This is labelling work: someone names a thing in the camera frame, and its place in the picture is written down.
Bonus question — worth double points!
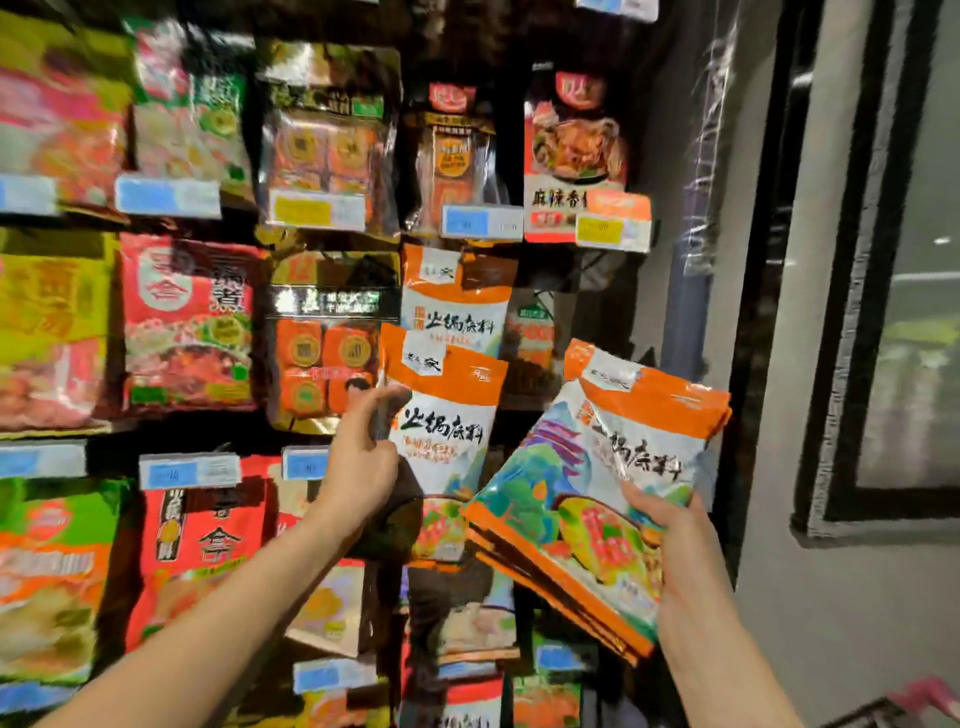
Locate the red packet black lettering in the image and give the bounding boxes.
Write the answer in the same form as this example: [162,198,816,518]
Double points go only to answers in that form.
[125,454,280,654]

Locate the stack of orange packets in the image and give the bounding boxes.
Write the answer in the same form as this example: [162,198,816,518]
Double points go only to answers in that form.
[465,525,652,668]

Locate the small red packet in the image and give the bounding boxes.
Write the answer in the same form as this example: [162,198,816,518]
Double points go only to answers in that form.
[501,288,561,411]

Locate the yellow pink seasoning packet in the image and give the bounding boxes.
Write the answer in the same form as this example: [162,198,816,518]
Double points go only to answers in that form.
[0,10,137,220]

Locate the yellow white price tag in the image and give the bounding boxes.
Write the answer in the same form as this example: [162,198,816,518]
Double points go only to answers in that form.
[268,189,369,234]

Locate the black shelf post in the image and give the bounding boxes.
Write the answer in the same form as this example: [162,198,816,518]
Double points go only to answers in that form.
[711,0,810,588]

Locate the red green seasoning packet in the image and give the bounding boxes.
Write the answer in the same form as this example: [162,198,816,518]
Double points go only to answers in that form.
[123,18,257,202]

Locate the green orange seasoning packet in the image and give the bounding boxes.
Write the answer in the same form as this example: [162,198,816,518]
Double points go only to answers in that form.
[0,475,133,688]

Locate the red seasoning packet white circle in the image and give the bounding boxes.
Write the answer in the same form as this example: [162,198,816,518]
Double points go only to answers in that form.
[119,231,269,414]

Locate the person's left hand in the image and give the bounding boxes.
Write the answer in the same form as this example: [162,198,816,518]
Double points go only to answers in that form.
[310,383,414,538]

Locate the pale yellow seasoning packet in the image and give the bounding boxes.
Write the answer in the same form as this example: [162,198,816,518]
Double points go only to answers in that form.
[284,558,378,660]

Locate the person's right forearm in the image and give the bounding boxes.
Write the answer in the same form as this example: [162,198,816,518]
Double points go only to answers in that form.
[654,588,805,728]

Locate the small clear packet orange blocks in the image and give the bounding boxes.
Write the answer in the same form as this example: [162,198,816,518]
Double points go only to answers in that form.
[402,81,501,238]

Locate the orange yellow price tag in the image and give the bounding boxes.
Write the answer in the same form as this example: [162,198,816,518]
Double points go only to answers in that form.
[574,188,654,255]

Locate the person's left forearm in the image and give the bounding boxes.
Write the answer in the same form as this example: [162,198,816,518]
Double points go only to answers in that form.
[31,510,363,728]

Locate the person's right hand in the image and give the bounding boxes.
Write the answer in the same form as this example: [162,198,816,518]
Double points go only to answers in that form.
[620,481,740,643]

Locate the dark pale seasoning packet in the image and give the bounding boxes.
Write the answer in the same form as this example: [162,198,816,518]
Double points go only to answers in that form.
[404,558,520,666]

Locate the pink handled shopping cart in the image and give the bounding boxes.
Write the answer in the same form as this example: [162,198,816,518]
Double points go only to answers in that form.
[819,674,960,728]

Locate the blue white price tag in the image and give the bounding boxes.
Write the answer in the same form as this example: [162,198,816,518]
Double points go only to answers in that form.
[574,0,661,24]
[138,451,243,492]
[0,681,79,717]
[0,440,90,481]
[440,203,525,243]
[534,642,590,675]
[114,174,223,221]
[0,174,60,219]
[292,655,379,696]
[281,445,332,483]

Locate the large clear packet orange blocks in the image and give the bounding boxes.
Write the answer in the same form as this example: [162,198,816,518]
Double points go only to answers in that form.
[265,250,403,437]
[258,40,403,238]

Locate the black framed glass panel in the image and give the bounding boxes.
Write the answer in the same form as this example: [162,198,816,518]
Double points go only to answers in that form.
[789,0,960,543]

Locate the orange white seasoning packet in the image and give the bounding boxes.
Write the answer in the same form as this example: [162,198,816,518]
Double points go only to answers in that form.
[376,323,510,564]
[399,243,520,360]
[462,338,733,660]

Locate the red packet with food picture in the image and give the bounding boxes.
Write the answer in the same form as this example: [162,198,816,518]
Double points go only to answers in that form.
[522,70,630,246]

